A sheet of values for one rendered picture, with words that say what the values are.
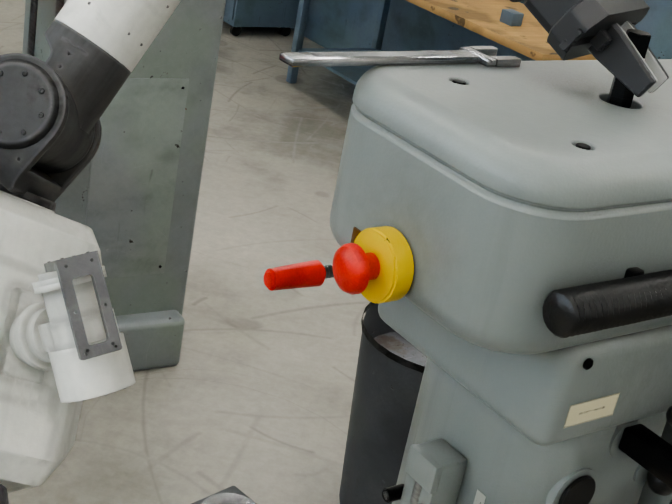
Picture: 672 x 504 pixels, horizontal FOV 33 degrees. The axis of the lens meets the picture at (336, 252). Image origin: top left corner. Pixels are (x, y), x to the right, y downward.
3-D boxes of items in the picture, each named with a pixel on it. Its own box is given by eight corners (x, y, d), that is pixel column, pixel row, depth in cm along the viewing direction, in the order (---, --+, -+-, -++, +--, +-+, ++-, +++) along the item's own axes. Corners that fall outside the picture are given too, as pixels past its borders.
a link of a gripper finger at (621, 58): (636, 101, 97) (589, 47, 98) (663, 76, 95) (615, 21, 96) (628, 104, 96) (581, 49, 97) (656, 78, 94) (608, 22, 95)
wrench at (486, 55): (298, 72, 89) (300, 62, 89) (271, 56, 92) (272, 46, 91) (519, 67, 103) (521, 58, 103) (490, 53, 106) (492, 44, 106)
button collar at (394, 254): (386, 317, 89) (402, 248, 87) (343, 282, 94) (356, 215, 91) (406, 313, 90) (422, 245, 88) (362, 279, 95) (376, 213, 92)
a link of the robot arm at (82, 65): (35, 0, 107) (-49, 120, 107) (113, 52, 107) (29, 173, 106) (68, 34, 119) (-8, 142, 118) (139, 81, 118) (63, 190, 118)
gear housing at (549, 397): (540, 459, 93) (572, 353, 89) (367, 317, 111) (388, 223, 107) (781, 388, 113) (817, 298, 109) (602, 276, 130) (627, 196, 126)
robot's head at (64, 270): (45, 363, 101) (65, 365, 94) (21, 269, 101) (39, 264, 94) (113, 344, 104) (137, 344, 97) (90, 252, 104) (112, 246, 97)
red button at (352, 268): (350, 305, 88) (360, 258, 86) (322, 281, 91) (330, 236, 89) (384, 299, 90) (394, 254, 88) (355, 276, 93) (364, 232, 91)
